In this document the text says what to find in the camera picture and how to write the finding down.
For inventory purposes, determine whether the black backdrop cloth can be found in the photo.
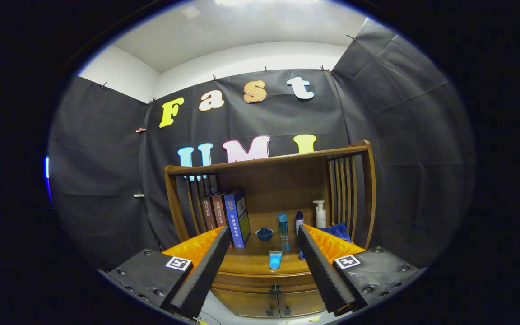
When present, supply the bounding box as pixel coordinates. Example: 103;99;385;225
47;17;476;271

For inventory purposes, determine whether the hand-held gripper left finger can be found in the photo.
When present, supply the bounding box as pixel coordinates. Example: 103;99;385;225
107;226;232;319

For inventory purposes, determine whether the wooden countertop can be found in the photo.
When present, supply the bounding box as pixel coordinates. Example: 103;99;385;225
221;225;334;276

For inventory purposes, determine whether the blue folded towel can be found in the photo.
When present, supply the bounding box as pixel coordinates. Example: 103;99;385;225
299;222;352;261

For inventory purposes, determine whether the wooden cabinet door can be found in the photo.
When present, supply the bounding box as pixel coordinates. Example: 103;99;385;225
278;289;326;317
210;289;281;319

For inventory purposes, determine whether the wooden drawer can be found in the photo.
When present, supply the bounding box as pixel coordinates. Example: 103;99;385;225
209;270;320;295

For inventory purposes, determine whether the white pump bottle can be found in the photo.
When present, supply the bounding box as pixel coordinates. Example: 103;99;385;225
312;199;327;229

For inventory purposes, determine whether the reddish brown book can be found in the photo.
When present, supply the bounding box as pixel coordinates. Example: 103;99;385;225
211;192;229;229

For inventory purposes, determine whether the wooden cabinet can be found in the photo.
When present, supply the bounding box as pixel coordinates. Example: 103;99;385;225
164;139;377;319

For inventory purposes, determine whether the dark brown book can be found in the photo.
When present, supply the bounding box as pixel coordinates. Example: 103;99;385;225
201;195;218;231

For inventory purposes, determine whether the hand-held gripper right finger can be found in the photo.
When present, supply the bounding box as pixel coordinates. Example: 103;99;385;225
297;224;425;317

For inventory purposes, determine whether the blue book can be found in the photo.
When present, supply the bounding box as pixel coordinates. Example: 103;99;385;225
223;189;252;249

